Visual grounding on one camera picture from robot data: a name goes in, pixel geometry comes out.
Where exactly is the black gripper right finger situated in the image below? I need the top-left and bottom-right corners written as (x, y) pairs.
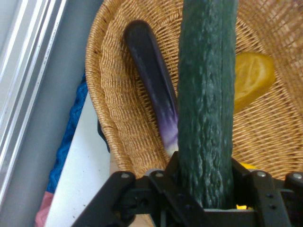
top-left (231, 157), bottom-right (303, 227)

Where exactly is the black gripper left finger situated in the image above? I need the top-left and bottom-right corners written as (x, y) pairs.
top-left (71, 151), bottom-right (209, 227)

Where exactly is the long green cucumber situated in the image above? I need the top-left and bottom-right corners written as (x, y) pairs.
top-left (177, 0), bottom-right (239, 210)

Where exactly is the bright yellow bell pepper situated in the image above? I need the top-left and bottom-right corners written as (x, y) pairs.
top-left (235, 162), bottom-right (260, 210)

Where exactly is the woven wicker basket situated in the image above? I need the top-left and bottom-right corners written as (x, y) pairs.
top-left (85, 0), bottom-right (303, 182)

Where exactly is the pink cloth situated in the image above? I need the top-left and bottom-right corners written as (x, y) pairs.
top-left (35, 191), bottom-right (55, 227)

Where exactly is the blue textured cloth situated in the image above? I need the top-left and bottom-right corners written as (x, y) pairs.
top-left (46, 73), bottom-right (89, 194)

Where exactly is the dark orange bell pepper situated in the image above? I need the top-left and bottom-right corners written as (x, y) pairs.
top-left (233, 52), bottom-right (276, 114)

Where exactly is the dark purple eggplant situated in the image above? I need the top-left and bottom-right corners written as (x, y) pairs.
top-left (123, 20), bottom-right (179, 158)

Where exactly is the long aluminium wall rail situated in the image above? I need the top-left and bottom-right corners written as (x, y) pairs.
top-left (0, 0), bottom-right (105, 227)

